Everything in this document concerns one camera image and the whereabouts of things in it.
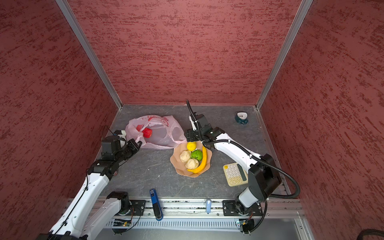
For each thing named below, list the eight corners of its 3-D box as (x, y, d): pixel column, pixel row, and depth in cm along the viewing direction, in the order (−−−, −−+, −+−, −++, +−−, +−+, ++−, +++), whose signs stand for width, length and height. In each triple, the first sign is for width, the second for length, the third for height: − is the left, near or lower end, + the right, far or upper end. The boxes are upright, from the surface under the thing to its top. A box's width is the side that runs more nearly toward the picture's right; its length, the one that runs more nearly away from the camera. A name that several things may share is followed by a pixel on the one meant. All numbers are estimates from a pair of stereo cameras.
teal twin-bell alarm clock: (236, 126, 111) (238, 121, 107) (234, 116, 118) (236, 111, 114) (247, 126, 111) (249, 121, 107) (244, 116, 118) (246, 111, 114)
